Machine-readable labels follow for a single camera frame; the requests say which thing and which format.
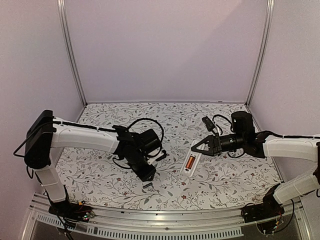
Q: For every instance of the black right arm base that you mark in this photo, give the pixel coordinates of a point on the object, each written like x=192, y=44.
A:
x=267, y=209

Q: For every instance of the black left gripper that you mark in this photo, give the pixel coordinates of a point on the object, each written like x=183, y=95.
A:
x=144, y=176

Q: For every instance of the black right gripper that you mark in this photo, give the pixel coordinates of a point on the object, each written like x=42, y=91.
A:
x=216, y=144

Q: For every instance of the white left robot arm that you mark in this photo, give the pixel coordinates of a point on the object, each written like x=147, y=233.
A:
x=140, y=150

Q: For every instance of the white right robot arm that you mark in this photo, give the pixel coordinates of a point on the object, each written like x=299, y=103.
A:
x=267, y=144

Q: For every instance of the aluminium table edge rail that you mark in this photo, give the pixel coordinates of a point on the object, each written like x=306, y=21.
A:
x=231, y=223

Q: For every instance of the aluminium frame post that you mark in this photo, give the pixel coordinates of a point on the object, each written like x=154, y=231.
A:
x=61, y=5
x=270, y=4

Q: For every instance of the floral patterned table mat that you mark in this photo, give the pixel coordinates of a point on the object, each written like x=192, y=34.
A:
x=225, y=181

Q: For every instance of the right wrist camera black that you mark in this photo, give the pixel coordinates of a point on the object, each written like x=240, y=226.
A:
x=210, y=126

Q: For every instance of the orange AAA battery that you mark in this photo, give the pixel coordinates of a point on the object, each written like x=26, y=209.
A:
x=190, y=162

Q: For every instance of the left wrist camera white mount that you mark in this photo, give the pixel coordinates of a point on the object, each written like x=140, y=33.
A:
x=160, y=156

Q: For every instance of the left aluminium frame post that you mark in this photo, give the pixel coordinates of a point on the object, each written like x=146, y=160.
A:
x=61, y=5

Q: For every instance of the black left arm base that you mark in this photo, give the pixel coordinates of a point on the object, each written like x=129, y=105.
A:
x=74, y=212

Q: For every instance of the right aluminium frame post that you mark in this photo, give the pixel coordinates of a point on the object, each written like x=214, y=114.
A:
x=270, y=4

